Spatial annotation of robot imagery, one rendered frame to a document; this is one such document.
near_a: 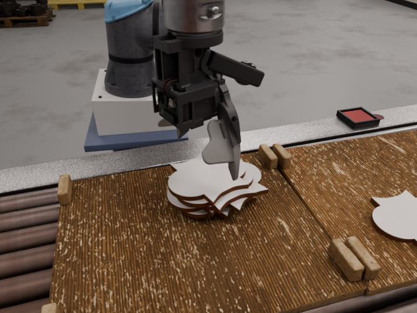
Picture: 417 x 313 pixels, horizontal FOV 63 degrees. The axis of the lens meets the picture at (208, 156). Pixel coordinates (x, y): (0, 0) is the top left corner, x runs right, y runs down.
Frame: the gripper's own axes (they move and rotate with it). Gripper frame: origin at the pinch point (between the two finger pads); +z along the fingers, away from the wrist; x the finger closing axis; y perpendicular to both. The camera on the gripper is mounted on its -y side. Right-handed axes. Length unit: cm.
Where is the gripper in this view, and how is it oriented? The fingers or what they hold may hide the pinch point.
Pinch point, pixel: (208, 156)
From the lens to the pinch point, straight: 55.2
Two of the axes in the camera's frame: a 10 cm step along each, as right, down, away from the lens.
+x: 6.0, 4.5, -6.6
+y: -8.0, 3.3, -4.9
